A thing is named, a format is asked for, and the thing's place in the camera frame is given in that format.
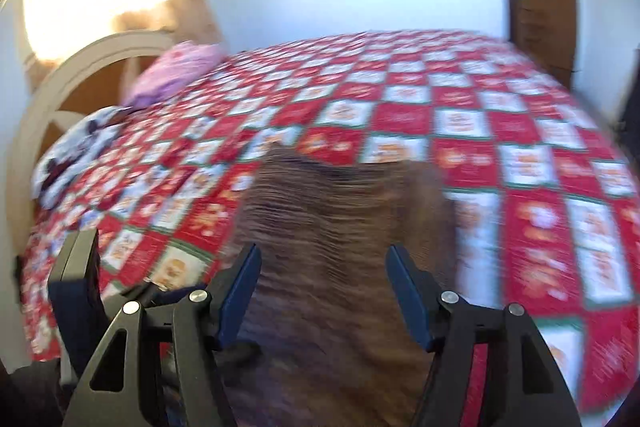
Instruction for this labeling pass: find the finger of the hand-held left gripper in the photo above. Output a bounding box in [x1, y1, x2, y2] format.
[217, 339, 262, 368]

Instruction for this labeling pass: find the pink pillow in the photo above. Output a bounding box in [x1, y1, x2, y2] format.
[122, 42, 226, 108]

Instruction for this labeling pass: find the white patterned pillow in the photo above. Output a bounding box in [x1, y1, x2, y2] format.
[32, 107, 132, 208]

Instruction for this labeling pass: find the red checkered printed bedspread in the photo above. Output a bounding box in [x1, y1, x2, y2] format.
[20, 31, 640, 413]

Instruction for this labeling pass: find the white and orange headboard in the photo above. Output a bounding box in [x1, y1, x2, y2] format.
[5, 32, 176, 218]

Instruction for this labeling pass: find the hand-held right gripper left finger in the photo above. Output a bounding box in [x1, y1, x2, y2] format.
[62, 243, 262, 427]

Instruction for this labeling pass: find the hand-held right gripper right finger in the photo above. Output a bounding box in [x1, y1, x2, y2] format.
[386, 244, 583, 427]

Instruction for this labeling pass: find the brown knit sweater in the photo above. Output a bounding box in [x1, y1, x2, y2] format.
[165, 147, 458, 427]

